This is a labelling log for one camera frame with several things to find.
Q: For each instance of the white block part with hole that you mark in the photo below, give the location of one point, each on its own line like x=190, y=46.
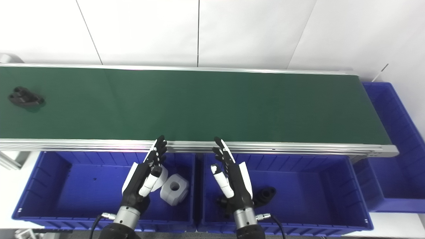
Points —
x=174, y=196

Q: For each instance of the white plastic parts pile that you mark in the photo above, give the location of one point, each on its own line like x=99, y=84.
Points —
x=23, y=235

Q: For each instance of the blue plastic bin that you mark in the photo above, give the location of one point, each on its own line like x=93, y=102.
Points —
x=305, y=196
x=398, y=172
x=76, y=192

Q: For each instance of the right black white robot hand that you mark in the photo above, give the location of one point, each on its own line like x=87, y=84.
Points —
x=237, y=186

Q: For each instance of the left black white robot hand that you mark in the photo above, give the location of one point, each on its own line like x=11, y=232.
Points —
x=136, y=186

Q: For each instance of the aluminium conveyor leg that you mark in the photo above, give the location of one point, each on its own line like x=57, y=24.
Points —
x=6, y=161

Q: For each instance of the white rounded part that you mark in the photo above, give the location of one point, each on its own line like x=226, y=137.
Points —
x=163, y=181

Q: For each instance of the green conveyor belt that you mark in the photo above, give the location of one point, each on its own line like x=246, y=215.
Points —
x=199, y=106

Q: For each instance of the grey conveyor end housing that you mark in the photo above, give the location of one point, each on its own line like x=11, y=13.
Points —
x=8, y=59

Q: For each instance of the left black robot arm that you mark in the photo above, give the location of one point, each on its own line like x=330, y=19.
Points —
x=116, y=232

